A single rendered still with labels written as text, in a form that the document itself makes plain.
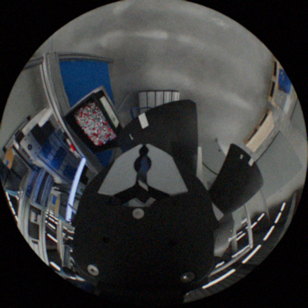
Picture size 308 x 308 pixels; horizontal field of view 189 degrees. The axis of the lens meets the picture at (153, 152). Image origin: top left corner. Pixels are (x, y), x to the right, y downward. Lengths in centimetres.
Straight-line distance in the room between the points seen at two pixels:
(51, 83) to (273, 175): 604
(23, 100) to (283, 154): 733
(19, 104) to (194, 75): 242
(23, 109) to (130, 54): 170
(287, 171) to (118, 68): 603
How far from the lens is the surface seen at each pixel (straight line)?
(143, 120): 21
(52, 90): 45
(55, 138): 87
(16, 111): 191
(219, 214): 33
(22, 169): 77
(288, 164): 548
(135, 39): 122
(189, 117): 18
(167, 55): 117
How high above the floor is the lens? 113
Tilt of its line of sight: 42 degrees down
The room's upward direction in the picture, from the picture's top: 175 degrees clockwise
